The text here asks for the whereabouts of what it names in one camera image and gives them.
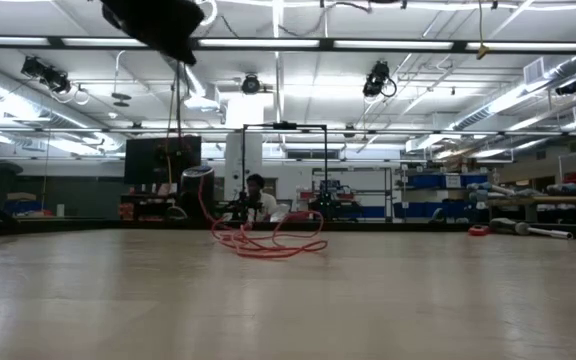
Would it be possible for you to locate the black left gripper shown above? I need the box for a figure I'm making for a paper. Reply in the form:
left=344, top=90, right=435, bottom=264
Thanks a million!
left=100, top=0, right=205, bottom=67

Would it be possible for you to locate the red wire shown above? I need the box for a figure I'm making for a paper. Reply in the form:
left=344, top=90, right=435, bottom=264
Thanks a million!
left=196, top=174, right=329, bottom=260

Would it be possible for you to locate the thin black hanging pole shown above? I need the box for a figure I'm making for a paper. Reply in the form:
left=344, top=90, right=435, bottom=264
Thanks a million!
left=173, top=62, right=183, bottom=169

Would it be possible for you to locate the black monitor screen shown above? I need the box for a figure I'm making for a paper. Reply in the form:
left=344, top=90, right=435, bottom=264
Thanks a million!
left=123, top=135, right=203, bottom=185

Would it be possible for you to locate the black tower fan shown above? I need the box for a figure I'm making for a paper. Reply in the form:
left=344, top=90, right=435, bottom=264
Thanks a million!
left=180, top=165, right=216, bottom=221

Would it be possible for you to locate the black overhead light beam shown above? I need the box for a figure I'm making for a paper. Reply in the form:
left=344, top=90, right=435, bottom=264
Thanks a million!
left=0, top=34, right=576, bottom=55

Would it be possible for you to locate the person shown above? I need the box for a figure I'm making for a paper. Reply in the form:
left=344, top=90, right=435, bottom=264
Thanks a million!
left=244, top=173, right=280, bottom=224

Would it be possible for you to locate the hanging yellow plug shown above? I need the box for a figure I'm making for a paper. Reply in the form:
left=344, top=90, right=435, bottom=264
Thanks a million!
left=476, top=0, right=492, bottom=61

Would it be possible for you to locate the wooden workbench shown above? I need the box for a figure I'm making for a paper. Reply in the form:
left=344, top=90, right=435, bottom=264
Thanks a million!
left=487, top=194, right=576, bottom=224

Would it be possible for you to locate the white cable loop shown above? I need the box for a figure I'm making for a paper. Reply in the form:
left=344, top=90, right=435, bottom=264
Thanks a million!
left=195, top=0, right=218, bottom=27

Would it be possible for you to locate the black mounted camera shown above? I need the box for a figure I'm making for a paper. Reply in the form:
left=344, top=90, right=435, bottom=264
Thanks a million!
left=241, top=73, right=262, bottom=96
left=362, top=60, right=398, bottom=99
left=20, top=55, right=73, bottom=95

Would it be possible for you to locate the black background rig frame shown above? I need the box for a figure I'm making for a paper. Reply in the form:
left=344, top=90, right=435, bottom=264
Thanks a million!
left=241, top=121, right=329, bottom=221

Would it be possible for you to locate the black aluminium table frame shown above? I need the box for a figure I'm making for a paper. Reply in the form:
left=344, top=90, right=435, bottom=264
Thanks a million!
left=0, top=192, right=576, bottom=240

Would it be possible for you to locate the grey handled screwdriver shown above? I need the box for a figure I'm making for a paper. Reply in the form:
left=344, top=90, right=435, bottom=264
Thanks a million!
left=488, top=217, right=574, bottom=241

